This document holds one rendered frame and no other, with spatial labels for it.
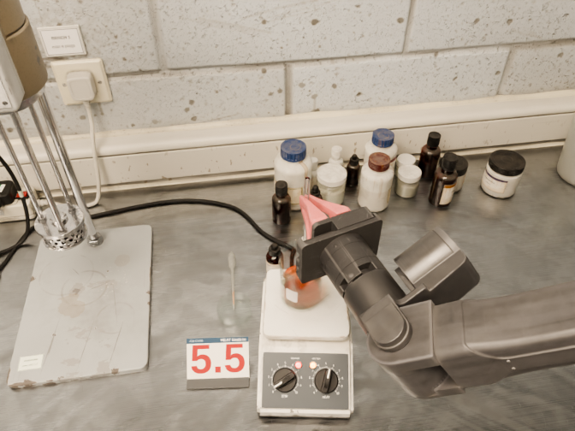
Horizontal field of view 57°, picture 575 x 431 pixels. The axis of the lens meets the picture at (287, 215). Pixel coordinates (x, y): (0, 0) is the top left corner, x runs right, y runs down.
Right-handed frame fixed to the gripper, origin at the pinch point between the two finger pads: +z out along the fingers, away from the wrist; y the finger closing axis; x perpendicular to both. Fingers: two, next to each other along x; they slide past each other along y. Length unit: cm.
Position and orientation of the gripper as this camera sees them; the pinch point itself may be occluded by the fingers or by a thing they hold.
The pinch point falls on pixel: (305, 202)
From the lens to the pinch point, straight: 66.4
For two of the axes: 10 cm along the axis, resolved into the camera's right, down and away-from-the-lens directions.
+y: -9.1, 3.0, -3.0
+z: -4.2, -6.4, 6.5
